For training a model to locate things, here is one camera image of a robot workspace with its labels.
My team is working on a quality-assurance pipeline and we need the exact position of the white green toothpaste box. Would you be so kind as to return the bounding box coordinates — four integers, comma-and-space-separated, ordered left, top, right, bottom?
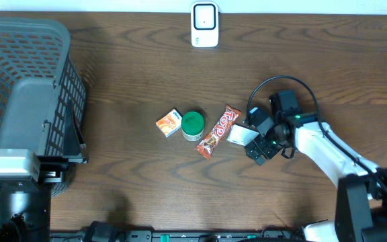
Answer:
226, 124, 259, 146

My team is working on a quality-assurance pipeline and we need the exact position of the orange chocolate bar wrapper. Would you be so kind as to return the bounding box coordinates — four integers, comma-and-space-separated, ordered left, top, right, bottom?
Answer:
196, 105, 241, 159

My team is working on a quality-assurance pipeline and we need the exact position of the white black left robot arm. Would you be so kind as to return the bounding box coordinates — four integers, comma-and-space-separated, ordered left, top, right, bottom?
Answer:
0, 102, 86, 241

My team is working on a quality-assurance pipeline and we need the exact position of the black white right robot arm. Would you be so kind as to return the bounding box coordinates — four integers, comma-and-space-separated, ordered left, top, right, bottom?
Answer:
245, 105, 387, 241

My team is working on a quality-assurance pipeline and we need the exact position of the white barcode scanner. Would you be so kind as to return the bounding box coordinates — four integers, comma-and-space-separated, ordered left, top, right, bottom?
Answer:
191, 1, 219, 48

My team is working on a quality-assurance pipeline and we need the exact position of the green lid jar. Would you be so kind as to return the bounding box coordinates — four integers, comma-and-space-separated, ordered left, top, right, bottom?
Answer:
181, 111, 205, 142

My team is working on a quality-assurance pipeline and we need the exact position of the grey plastic mesh basket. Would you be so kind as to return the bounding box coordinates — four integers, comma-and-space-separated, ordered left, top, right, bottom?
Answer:
0, 15, 87, 206

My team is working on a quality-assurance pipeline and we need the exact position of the small orange box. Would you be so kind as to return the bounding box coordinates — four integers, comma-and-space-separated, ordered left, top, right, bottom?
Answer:
156, 108, 182, 138

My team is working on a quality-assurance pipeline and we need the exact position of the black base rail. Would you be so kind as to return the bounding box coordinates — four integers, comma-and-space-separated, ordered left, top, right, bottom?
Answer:
50, 221, 306, 242

